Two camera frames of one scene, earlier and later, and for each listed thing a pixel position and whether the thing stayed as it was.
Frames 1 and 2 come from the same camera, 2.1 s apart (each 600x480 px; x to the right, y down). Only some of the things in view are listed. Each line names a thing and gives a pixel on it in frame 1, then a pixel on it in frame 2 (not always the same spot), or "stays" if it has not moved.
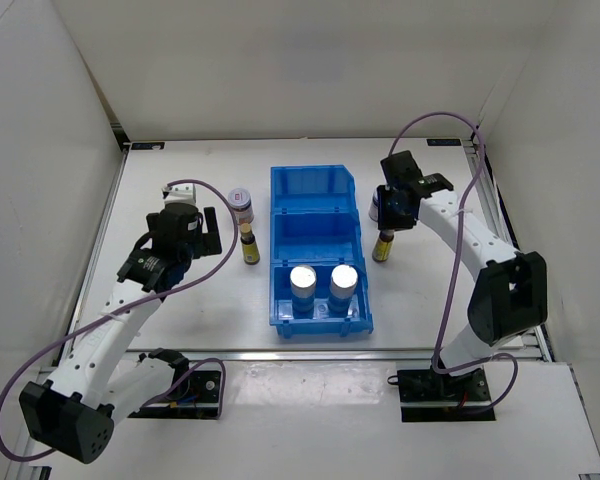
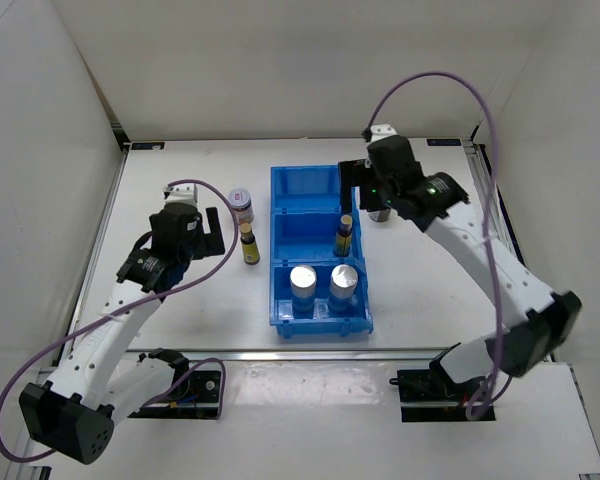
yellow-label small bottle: x=383 y=245 to x=343 y=238
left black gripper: x=210 y=243 stays
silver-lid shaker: x=344 y=280 stays
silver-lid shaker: x=303 y=282 stays
